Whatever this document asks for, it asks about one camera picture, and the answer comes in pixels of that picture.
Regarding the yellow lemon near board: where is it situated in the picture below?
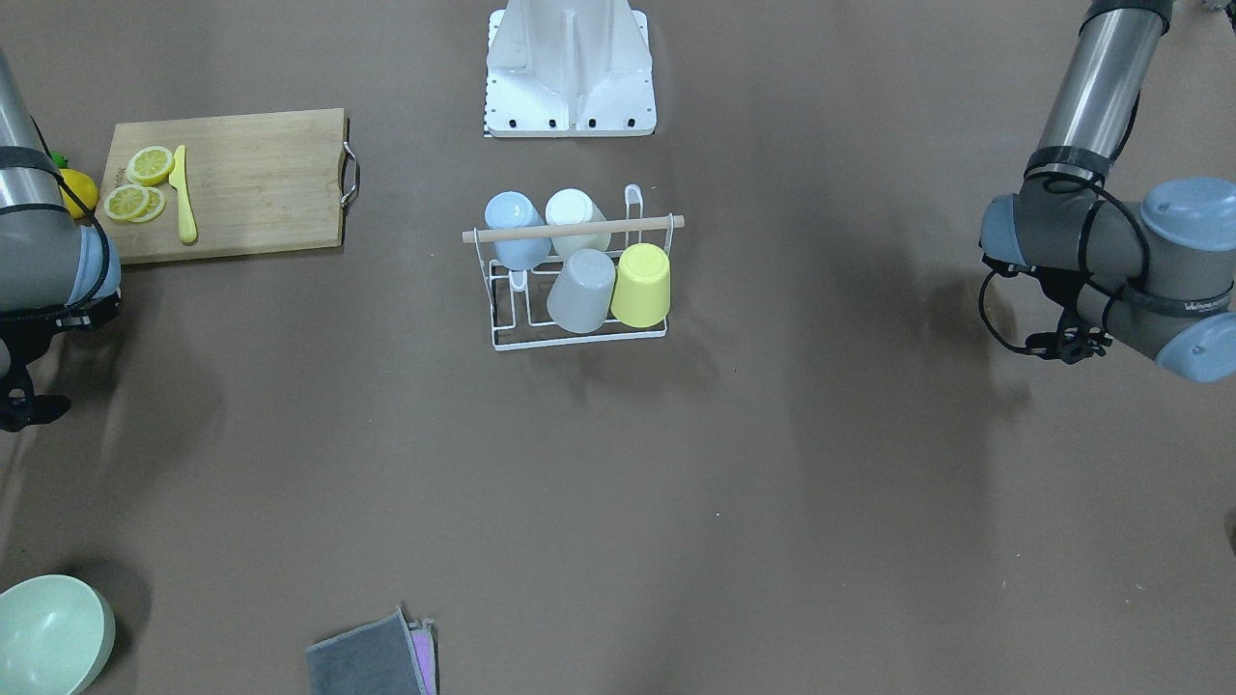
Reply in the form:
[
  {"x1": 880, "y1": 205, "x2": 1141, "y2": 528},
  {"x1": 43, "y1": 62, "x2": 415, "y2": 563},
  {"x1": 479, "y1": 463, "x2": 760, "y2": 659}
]
[{"x1": 59, "y1": 168, "x2": 98, "y2": 220}]

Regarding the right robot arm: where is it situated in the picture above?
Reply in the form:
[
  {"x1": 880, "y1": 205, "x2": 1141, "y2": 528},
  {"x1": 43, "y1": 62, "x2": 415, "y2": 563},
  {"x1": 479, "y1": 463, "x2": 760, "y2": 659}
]
[{"x1": 1, "y1": 59, "x2": 121, "y2": 432}]

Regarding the light green bowl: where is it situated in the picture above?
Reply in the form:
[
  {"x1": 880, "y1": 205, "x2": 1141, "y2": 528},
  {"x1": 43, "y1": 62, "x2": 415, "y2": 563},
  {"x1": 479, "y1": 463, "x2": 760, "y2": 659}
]
[{"x1": 1, "y1": 573, "x2": 116, "y2": 694}]

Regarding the white plastic cup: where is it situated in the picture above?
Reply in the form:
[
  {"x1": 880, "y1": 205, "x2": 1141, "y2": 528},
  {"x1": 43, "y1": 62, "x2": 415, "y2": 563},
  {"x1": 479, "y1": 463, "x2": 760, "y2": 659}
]
[{"x1": 545, "y1": 188, "x2": 612, "y2": 258}]

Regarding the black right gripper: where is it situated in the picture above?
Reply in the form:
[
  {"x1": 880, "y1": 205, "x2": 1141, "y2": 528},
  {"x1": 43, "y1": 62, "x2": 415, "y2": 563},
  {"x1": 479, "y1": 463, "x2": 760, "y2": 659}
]
[{"x1": 1, "y1": 317, "x2": 70, "y2": 432}]

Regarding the yellow plastic cup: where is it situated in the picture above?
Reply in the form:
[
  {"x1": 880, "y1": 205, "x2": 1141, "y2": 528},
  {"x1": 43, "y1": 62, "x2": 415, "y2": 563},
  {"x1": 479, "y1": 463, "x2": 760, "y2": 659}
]
[{"x1": 611, "y1": 242, "x2": 671, "y2": 328}]

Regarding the bamboo cutting board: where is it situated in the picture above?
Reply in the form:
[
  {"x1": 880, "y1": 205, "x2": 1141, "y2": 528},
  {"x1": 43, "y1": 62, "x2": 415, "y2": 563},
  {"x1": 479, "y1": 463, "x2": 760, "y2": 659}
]
[{"x1": 98, "y1": 108, "x2": 358, "y2": 265}]

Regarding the purple folded cloth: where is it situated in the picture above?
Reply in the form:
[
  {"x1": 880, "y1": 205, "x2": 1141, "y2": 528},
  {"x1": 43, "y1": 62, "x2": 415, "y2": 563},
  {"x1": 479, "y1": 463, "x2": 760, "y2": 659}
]
[{"x1": 407, "y1": 621, "x2": 438, "y2": 694}]

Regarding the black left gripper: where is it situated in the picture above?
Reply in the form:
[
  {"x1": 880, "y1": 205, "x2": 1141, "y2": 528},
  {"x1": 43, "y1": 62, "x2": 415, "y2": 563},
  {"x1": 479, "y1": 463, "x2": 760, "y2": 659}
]
[{"x1": 1025, "y1": 322, "x2": 1112, "y2": 365}]

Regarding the grey folded cloth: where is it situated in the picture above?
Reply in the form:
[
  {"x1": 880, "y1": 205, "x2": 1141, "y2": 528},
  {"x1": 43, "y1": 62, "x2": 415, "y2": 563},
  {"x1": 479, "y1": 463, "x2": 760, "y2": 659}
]
[{"x1": 305, "y1": 610, "x2": 435, "y2": 694}]

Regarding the grey plastic cup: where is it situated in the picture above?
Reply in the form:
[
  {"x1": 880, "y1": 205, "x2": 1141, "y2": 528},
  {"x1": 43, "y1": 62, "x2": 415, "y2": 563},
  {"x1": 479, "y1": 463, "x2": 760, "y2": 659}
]
[{"x1": 548, "y1": 249, "x2": 616, "y2": 334}]

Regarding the lemon slice front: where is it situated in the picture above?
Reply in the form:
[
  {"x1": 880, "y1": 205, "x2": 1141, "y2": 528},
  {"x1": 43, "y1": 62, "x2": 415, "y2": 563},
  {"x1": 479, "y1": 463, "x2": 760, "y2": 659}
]
[{"x1": 100, "y1": 184, "x2": 152, "y2": 223}]

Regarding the lemon slice top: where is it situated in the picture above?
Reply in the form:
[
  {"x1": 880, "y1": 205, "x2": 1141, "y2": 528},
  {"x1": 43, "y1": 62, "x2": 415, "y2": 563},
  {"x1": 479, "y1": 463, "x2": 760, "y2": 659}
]
[{"x1": 124, "y1": 146, "x2": 174, "y2": 185}]

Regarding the lemon slice behind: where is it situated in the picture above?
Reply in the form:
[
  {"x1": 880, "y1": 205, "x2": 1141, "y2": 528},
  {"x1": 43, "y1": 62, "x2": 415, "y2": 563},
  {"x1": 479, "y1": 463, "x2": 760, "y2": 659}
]
[{"x1": 129, "y1": 185, "x2": 167, "y2": 224}]

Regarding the white wire cup rack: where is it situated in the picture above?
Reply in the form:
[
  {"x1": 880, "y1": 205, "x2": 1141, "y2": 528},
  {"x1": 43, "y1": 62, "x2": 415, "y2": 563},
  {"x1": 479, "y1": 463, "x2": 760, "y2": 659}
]
[{"x1": 461, "y1": 183, "x2": 686, "y2": 352}]

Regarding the white camera stand base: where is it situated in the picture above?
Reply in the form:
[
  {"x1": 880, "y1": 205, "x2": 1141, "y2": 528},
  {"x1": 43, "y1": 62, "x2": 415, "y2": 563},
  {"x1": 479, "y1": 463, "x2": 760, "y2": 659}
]
[{"x1": 483, "y1": 1, "x2": 658, "y2": 139}]

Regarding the light blue plastic cup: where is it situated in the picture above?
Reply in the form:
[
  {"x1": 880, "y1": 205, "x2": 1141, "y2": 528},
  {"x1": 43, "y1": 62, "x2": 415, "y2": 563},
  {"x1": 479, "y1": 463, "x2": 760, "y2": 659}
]
[{"x1": 485, "y1": 190, "x2": 552, "y2": 271}]

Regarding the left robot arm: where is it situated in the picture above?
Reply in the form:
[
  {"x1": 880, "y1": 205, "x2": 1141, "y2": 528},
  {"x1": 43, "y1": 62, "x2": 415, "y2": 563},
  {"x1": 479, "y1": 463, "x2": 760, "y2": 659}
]
[{"x1": 979, "y1": 1, "x2": 1235, "y2": 383}]

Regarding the yellow plastic knife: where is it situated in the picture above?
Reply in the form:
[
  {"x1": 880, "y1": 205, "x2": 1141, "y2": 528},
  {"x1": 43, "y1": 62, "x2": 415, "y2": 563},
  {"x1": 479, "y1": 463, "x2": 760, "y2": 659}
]
[{"x1": 169, "y1": 143, "x2": 198, "y2": 246}]

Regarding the lemon slice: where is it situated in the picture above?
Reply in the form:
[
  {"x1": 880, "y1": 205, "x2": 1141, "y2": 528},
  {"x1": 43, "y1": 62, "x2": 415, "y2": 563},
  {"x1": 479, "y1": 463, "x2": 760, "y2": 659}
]
[
  {"x1": 100, "y1": 184, "x2": 152, "y2": 223},
  {"x1": 129, "y1": 185, "x2": 167, "y2": 224},
  {"x1": 124, "y1": 146, "x2": 174, "y2": 185}
]

